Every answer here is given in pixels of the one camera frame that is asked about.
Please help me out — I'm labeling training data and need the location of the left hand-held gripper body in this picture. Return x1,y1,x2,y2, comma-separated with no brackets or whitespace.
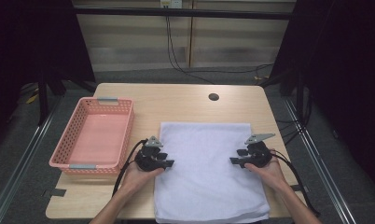
134,134,165,173

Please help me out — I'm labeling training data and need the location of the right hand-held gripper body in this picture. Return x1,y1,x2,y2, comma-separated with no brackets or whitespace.
242,133,276,169

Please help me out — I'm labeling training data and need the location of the person's left hand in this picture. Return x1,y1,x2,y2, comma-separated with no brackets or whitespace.
121,158,166,194

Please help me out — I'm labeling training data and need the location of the person's right hand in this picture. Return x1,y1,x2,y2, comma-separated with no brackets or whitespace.
243,147,290,192

